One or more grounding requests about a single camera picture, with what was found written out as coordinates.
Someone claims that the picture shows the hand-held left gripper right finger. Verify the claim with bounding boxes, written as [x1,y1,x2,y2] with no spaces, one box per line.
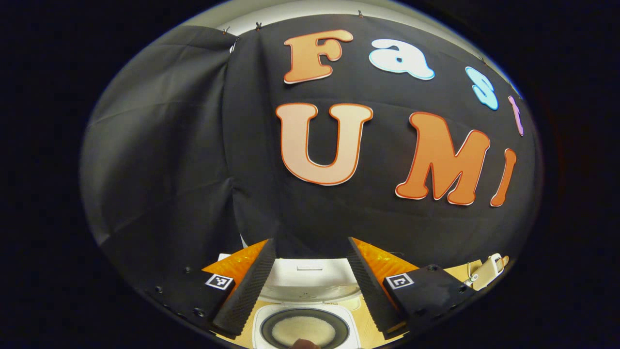
[346,237,478,340]

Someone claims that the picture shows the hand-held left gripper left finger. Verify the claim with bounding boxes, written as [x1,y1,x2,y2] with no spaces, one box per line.
[145,238,278,339]

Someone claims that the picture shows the white rice cooker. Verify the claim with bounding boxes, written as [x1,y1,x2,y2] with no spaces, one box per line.
[218,252,361,349]

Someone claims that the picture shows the white rice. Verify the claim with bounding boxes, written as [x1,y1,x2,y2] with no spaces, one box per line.
[271,316,337,347]

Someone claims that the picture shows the cream toaster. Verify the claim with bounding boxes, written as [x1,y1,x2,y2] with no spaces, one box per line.
[465,253,510,291]

